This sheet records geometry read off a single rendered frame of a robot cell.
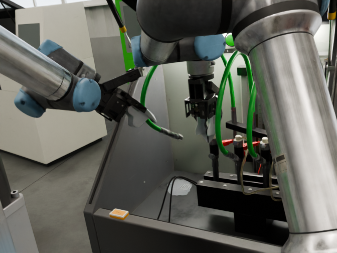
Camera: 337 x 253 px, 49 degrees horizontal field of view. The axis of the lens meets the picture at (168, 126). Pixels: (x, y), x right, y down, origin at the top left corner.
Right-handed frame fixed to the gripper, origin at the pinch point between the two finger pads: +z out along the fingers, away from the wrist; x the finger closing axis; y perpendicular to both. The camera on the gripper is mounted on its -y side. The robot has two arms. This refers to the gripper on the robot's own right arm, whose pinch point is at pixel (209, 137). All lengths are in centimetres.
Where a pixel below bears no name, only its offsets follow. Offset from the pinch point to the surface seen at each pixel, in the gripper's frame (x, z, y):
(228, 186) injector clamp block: 5.3, 15.8, 0.4
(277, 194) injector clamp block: 20.3, 15.7, 0.8
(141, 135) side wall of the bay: -31.0, 5.9, -9.4
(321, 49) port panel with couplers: 27.3, -20.0, -30.4
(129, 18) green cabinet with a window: -187, -20, -244
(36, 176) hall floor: -240, 114, -124
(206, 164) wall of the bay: -15.4, 26.0, -30.9
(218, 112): 8.4, -12.5, 12.0
